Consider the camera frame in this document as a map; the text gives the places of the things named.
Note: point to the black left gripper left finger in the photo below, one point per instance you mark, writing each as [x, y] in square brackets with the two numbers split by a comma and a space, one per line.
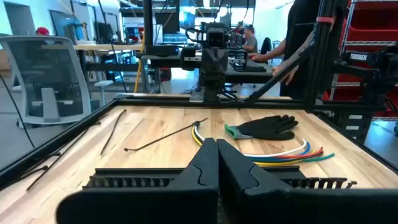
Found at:
[155, 205]

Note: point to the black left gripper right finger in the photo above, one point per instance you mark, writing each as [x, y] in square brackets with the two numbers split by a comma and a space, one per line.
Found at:
[280, 208]

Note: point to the black zip tie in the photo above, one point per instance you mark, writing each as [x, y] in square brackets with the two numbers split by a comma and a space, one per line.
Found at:
[43, 172]
[113, 128]
[46, 167]
[126, 149]

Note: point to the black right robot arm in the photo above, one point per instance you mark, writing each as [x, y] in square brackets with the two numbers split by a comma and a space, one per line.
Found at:
[213, 87]

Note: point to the operator keyboard desk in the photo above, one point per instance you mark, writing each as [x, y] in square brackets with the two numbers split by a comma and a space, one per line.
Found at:
[248, 77]

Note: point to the black keyboard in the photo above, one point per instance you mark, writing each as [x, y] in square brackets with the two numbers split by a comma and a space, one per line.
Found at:
[252, 67]

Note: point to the person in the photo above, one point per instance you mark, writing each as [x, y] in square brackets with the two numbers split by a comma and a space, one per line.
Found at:
[298, 31]
[250, 42]
[42, 31]

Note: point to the black box device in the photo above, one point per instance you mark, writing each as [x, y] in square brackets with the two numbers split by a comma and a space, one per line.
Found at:
[161, 50]

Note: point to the black work glove green cuff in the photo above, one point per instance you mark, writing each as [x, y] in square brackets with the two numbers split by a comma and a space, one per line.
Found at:
[267, 129]

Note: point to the white stool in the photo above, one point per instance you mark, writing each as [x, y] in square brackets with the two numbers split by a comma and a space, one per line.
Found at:
[104, 83]

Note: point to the computer monitor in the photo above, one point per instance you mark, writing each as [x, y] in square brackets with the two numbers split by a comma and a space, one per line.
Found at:
[62, 21]
[105, 31]

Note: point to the red bin shelf rack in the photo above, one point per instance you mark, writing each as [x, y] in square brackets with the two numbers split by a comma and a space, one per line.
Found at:
[373, 18]

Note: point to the grey mesh office chair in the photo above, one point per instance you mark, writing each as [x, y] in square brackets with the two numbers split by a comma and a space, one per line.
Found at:
[46, 77]

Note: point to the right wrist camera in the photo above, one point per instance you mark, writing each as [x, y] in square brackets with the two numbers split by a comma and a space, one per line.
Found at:
[216, 39]

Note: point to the black aluminium post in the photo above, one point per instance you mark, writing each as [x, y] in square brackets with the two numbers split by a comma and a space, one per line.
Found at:
[148, 25]

